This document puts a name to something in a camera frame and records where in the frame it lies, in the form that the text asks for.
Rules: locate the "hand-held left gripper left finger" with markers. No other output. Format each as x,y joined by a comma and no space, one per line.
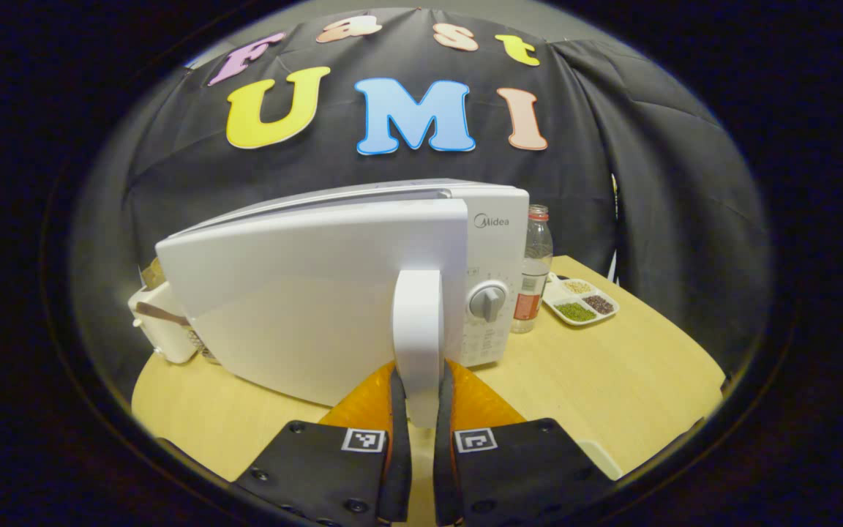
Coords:
399,468

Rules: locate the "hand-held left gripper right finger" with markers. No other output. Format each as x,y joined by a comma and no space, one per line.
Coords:
442,468

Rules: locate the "white microwave oven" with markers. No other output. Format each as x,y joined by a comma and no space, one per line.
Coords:
304,307

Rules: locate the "clear plastic bottle red label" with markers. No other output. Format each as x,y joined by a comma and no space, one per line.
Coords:
533,278

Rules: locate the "white divided dish with grains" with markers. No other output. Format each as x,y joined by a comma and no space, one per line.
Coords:
579,301

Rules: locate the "white toaster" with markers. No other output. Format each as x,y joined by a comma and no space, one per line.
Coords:
165,340

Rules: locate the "brown utensil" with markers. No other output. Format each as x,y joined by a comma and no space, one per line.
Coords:
162,314

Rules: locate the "brown bread slice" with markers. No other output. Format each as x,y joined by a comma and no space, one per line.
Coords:
151,272

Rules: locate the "black backdrop cloth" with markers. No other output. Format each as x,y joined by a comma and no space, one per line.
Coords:
648,219

